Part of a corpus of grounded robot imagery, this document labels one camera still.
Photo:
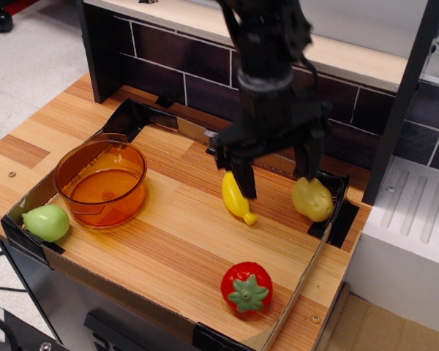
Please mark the green toy pear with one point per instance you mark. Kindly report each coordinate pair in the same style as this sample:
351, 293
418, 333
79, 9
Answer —
47, 222

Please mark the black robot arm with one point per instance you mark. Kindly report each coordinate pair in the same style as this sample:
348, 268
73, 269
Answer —
269, 37

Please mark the light wooden shelf board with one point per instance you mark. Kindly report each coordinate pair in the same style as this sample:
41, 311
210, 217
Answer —
330, 57

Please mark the red toy tomato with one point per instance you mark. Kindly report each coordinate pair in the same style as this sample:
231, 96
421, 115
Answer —
247, 287

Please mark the transparent orange plastic pot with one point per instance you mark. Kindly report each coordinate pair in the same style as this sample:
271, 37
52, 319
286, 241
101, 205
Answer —
102, 181

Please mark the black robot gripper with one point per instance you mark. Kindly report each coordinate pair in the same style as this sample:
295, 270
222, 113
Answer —
274, 116

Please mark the yellow toy potato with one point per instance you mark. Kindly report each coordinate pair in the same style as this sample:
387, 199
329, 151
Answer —
312, 199

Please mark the yellow toy banana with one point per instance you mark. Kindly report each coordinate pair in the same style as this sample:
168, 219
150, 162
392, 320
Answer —
234, 200

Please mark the dark tile backsplash panel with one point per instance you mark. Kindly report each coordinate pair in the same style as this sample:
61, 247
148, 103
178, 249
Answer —
202, 75

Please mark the black caster wheel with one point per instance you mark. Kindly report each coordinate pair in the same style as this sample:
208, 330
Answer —
6, 21

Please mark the dark grey vertical post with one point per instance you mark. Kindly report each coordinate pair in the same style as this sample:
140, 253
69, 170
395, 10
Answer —
425, 36

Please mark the white toy sink drainboard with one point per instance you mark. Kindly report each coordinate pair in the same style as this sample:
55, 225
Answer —
396, 262

